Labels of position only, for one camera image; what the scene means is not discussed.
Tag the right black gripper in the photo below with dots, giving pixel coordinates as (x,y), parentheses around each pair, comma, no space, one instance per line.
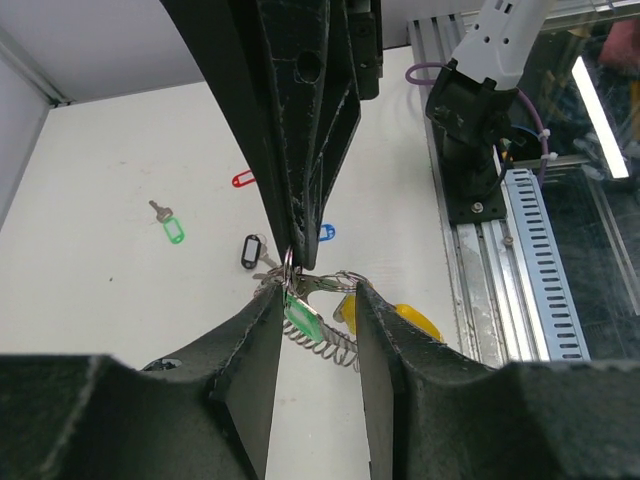
(283,75)

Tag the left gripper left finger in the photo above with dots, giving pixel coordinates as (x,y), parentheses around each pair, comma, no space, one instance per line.
(201,412)

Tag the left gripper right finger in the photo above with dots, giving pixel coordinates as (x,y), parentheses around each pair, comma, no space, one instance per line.
(433,413)

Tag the keyring with yellow handle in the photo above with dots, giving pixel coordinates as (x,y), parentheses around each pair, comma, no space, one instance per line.
(339,346)

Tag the yellow tag key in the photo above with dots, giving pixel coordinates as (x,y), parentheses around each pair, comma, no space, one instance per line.
(345,313)

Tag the bright green tag key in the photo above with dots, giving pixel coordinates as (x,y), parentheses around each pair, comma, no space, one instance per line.
(303,317)

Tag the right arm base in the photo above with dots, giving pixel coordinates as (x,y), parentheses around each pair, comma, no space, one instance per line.
(469,119)

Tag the red tag key upper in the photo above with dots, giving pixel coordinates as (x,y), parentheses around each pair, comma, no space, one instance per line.
(243,179)

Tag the light green tag key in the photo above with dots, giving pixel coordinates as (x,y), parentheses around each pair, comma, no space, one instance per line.
(170,224)

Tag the blue tag key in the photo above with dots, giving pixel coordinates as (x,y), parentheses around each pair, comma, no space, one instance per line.
(327,232)

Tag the white slotted cable duct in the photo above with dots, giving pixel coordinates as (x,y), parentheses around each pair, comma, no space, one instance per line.
(558,320)

